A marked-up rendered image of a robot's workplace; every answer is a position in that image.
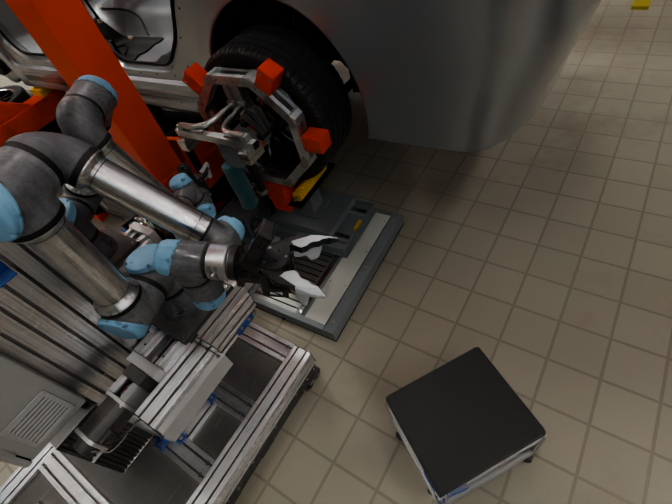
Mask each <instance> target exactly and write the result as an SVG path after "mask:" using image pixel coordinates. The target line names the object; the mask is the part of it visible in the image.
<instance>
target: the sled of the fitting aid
mask: <svg viewBox="0 0 672 504"><path fill-rule="evenodd" d="M355 201H356V202H355V204H354V205H353V207H352V208H351V210H350V211H349V213H348V214H347V216H346V217H345V218H344V220H343V221H342V223H341V224H340V226H339V227H338V229H337V230H336V232H335V233H334V235H333V236H332V237H337V238H338V241H337V242H334V243H331V244H324V245H322V249H321V250H322V251H325V252H328V253H331V254H334V255H338V256H341V257H344V258H347V257H348V256H349V254H350V253H351V251H352V250H353V248H354V246H355V245H356V243H357V242H358V240H359V239H360V237H361V235H362V234H363V232H364V231H365V229H366V227H367V226H368V224H369V223H370V221H371V220H372V218H373V216H374V215H375V213H376V211H375V206H374V203H369V202H365V201H361V200H356V199H355ZM275 230H276V233H275V236H277V237H280V238H283V239H284V238H287V237H290V236H296V235H308V234H309V235H315V234H311V233H308V232H305V231H301V230H298V229H294V228H291V227H287V226H284V225H281V224H277V223H276V228H275Z"/></svg>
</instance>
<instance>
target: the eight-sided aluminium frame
mask: <svg viewBox="0 0 672 504"><path fill-rule="evenodd" d="M256 74H257V70H254V69H239V68H225V67H221V66H220V67H214V68H213V69H212V70H210V71H209V72H208V73H207V74H206V75H205V78H204V82H203V86H202V89H201V93H200V96H199V100H198V102H197V108H198V111H199V113H200V114H201V116H202V118H203V120H204V121H206V120H208V119H210V118H211V117H212V116H214V115H215V114H216V113H218V112H217V110H216V108H215V106H214V104H213V101H214V98H215V95H216V92H217V90H218V87H219V85H222V84H225V85H227V86H233V85H235V86H238V87H247V88H249V89H251V90H252V91H253V92H254V93H255V94H256V95H257V96H259V97H260V98H261V99H262V100H263V101H264V102H265V103H266V104H267V105H269V106H270V107H271V108H272V109H273V110H274V111H275V112H276V113H277V114H279V115H280V116H281V117H282V118H283V119H284V120H285V121H286V122H287V123H288V125H289V128H290V131H291V134H292V137H293V139H294V142H295V145H296V148H297V151H298V154H299V157H300V160H301V162H300V163H299V165H298V166H297V167H296V168H295V169H294V170H293V172H290V171H286V170H281V169H276V168H272V167H267V166H263V165H261V164H259V163H258V162H257V161H256V162H255V164H256V167H257V169H258V171H259V173H260V175H261V178H262V180H264V181H267V182H272V183H276V184H280V185H284V186H286V187H287V186H289V187H291V186H292V185H294V184H295V182H296V181H297V180H298V179H299V178H300V177H301V175H302V174H303V173H304V172H305V171H306V170H308V168H309V167H310V166H311V165H312V163H313V162H314V161H315V159H316V158H317V156H316V153H313V152H307V151H305V149H304V146H303V143H302V140H301V137H302V135H303V134H304V133H305V132H306V131H307V130H308V127H307V124H306V121H305V116H304V114H303V111H302V110H301V109H300V108H299V107H298V106H296V105H295V104H294V103H293V102H292V101H291V100H290V99H289V98H287V97H286V96H285V95H284V94H283V93H282V92H281V91H280V90H279V89H278V88H277V89H276V90H275V91H274V92H273V93H272V94H271V95H270V96H268V95H267V94H265V93H264V92H263V91H261V90H260V89H259V88H257V87H256V86H255V79H256ZM221 126H222V121H221V119H220V120H219V121H218V122H216V123H215V124H213V125H212V126H210V127H208V129H209V131H211V132H217V133H222V131H221ZM222 134H223V133H222Z"/></svg>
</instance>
